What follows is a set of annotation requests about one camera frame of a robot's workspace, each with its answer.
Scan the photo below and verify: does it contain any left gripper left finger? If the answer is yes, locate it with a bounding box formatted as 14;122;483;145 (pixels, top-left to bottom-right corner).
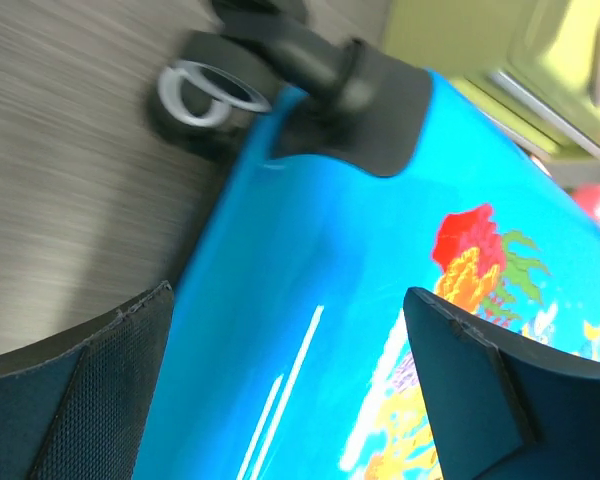
0;282;174;479

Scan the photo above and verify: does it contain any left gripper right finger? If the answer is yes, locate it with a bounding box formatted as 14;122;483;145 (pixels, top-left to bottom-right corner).
403;287;600;479

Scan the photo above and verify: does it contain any blue fish-print suitcase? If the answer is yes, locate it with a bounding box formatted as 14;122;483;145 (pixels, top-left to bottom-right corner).
134;1;600;479

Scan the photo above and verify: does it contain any pink cube on table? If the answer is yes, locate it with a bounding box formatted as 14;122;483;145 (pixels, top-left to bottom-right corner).
572;183;600;222

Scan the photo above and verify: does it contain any green drawer cabinet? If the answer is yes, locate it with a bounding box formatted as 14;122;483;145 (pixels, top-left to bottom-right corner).
384;1;600;158

